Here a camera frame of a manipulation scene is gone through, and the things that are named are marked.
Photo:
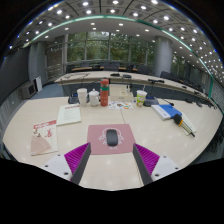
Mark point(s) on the long curved conference table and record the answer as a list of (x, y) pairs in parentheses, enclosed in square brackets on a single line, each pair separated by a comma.
[(100, 76)]

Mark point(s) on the dark pouch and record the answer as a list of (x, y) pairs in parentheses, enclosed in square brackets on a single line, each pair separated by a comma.
[(151, 102)]

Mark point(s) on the white leaning board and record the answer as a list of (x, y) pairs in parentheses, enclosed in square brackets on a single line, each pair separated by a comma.
[(38, 84)]

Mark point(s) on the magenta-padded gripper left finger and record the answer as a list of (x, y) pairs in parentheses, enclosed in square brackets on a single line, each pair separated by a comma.
[(77, 157)]

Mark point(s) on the black and yellow folding umbrella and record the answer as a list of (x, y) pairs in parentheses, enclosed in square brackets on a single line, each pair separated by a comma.
[(178, 119)]

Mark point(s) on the group of office chairs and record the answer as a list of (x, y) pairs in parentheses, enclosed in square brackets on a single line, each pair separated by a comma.
[(111, 66)]

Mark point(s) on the white lidded mug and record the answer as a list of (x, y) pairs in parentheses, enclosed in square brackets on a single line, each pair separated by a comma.
[(94, 99)]

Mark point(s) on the blue and white book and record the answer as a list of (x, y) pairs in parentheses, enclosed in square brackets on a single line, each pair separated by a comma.
[(166, 111)]

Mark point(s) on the pink mouse pad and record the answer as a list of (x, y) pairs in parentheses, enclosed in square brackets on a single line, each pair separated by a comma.
[(96, 143)]

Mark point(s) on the colourful sticker sheet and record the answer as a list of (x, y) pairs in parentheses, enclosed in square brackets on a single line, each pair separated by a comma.
[(120, 105)]

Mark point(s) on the white paper booklet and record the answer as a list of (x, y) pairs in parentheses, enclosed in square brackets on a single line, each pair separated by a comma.
[(69, 114)]

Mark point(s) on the red thermos bottle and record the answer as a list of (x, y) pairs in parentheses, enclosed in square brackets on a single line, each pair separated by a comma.
[(104, 95)]

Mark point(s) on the green and white paper cup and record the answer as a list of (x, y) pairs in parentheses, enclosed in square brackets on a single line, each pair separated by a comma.
[(141, 98)]

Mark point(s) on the red and white magazine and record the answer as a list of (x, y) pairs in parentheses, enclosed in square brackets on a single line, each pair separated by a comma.
[(44, 137)]

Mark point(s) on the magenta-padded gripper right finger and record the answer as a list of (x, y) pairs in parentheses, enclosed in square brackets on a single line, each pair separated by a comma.
[(146, 159)]

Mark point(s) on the group of ceiling lights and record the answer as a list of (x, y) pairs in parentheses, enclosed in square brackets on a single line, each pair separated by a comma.
[(85, 3)]

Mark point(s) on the black computer mouse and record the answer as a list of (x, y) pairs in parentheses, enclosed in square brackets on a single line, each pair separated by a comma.
[(112, 137)]

